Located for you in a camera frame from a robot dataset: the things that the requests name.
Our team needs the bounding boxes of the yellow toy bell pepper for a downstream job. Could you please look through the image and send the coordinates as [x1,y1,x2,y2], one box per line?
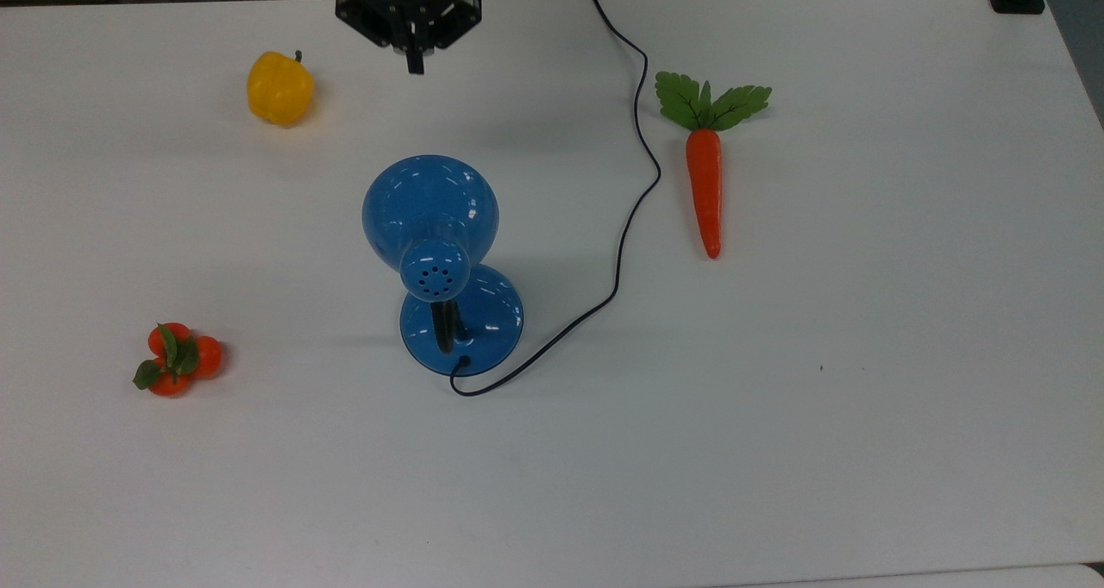
[246,49,317,128]

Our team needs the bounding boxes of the orange toy carrot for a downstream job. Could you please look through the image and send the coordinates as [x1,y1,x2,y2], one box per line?
[654,71,774,260]

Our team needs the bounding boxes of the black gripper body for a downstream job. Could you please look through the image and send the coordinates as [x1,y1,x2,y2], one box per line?
[335,0,483,54]

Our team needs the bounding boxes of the black lamp power cable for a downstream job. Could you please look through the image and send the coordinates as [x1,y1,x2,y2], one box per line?
[449,0,663,397]

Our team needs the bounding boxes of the orange toy tangerine cluster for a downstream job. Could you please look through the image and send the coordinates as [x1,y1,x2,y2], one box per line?
[131,321,226,399]

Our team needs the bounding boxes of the blue desk lamp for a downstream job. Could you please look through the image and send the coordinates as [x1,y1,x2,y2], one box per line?
[361,153,525,378]

